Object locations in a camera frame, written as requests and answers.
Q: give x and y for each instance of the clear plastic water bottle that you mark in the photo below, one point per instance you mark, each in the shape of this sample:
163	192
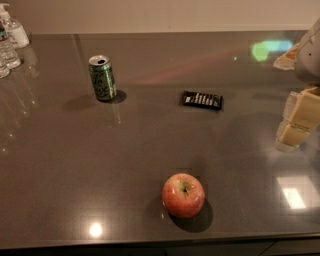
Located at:
7	51

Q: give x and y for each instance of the clear bottle at edge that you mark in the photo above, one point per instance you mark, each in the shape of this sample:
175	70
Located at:
4	70

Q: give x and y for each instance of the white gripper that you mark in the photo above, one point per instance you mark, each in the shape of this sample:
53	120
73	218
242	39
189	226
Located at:
310	58

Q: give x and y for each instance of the white hand sanitizer bottle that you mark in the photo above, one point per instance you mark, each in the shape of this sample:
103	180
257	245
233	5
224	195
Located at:
14	28

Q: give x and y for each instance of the green soda can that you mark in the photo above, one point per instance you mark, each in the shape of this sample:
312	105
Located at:
102	78

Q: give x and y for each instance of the red apple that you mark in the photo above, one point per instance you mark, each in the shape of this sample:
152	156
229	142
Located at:
183	195

